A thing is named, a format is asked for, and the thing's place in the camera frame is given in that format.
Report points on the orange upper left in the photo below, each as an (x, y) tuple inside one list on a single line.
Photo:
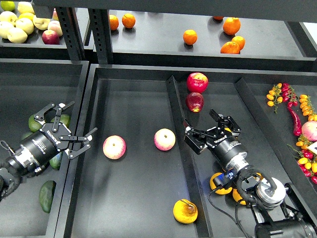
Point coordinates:
[(128, 20)]

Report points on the dark avocado middle left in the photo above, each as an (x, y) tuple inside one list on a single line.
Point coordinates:
[(25, 135)]

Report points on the yellow pear with stem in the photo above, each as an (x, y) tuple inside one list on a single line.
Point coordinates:
[(185, 211)]

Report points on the orange front right shelf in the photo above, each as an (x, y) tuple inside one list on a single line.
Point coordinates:
[(230, 48)]

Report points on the yellow pear lower left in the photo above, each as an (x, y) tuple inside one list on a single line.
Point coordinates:
[(222, 191)]

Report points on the red chili pepper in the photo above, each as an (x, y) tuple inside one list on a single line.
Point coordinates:
[(297, 126)]

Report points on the orange centre shelf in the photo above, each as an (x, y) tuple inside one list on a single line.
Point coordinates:
[(190, 37)]

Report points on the black centre tray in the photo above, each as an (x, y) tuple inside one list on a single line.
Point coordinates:
[(134, 196)]

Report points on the pink apple left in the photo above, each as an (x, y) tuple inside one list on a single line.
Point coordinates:
[(114, 147)]

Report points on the black upper shelf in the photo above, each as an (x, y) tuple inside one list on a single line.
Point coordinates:
[(157, 39)]

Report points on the pink apple centre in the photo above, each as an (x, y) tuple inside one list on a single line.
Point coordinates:
[(164, 139)]

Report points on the orange shelf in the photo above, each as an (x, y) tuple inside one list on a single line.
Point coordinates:
[(230, 48), (240, 41), (190, 37)]

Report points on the mixed cherry tomatoes lower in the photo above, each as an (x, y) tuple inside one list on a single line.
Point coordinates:
[(306, 159)]

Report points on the pink apple right edge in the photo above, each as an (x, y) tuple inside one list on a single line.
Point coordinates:
[(309, 130)]

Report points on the pale yellow apple front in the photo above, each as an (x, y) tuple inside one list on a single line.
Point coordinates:
[(17, 35)]

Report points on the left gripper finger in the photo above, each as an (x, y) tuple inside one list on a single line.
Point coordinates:
[(50, 115), (67, 141)]

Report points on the green avocado top right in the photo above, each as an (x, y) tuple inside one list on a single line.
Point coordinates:
[(65, 119)]

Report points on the black shelf post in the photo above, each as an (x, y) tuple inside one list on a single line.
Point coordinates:
[(99, 21)]

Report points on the red apple on shelf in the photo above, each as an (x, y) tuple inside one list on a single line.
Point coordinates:
[(50, 37)]

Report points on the yellow pear lower centre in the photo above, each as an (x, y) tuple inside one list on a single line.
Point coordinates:
[(237, 197)]

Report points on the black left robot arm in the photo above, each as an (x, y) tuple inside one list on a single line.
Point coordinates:
[(20, 165)]

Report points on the orange cherry tomato bunch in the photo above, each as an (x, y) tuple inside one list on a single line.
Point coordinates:
[(274, 97)]

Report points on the orange behind post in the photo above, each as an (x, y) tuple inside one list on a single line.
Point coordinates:
[(113, 22)]

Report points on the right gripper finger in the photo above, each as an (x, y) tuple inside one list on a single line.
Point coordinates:
[(196, 139), (225, 122)]

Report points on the bright red apple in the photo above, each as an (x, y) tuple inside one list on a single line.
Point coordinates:
[(197, 82)]

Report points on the green avocado top left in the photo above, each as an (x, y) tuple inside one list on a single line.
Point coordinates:
[(35, 124)]

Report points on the pink apple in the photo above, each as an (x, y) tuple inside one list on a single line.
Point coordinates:
[(114, 147), (164, 139)]

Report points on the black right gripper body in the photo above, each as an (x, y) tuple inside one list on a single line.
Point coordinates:
[(228, 150)]

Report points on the dark green avocado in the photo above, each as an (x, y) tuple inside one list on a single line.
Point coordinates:
[(46, 195)]

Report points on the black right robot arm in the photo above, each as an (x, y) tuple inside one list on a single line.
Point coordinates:
[(278, 209)]

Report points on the white label card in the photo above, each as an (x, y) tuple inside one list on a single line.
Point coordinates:
[(313, 147)]

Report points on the dark red apple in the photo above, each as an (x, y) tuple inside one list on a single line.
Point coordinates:
[(194, 102)]

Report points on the red cherry tomato bunch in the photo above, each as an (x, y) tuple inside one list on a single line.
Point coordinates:
[(289, 96)]

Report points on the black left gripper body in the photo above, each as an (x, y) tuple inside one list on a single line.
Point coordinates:
[(45, 143)]

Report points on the large orange upper right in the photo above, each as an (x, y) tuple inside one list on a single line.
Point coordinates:
[(231, 25)]

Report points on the orange tomato bunch right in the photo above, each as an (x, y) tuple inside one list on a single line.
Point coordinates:
[(307, 107)]

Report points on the lime green fruit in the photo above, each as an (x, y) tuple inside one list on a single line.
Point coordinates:
[(7, 5)]

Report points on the green avocado middle right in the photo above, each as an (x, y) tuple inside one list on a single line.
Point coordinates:
[(55, 162)]

